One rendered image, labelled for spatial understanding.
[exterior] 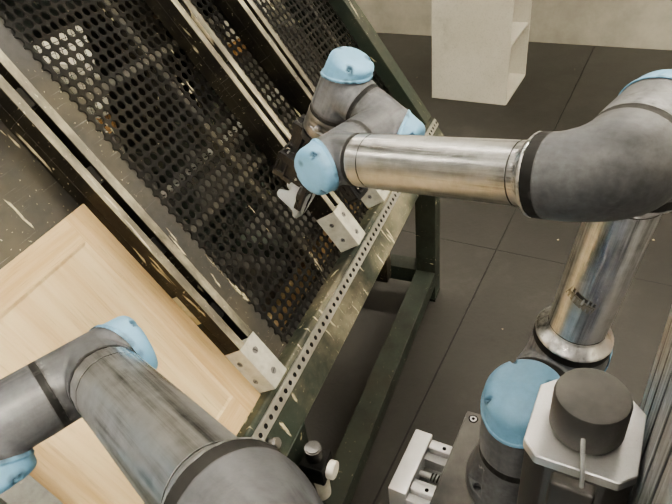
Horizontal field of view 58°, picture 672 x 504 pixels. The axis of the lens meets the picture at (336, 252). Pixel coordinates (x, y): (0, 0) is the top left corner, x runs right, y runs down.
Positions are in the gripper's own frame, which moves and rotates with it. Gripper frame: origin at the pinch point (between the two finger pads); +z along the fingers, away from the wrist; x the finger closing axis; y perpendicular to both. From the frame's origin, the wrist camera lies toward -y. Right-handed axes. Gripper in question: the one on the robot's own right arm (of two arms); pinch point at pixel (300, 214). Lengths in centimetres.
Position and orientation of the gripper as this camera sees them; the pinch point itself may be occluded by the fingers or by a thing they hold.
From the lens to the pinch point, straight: 120.0
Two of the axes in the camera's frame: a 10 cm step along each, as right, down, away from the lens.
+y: -8.3, -5.5, 1.0
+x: -4.6, 5.7, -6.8
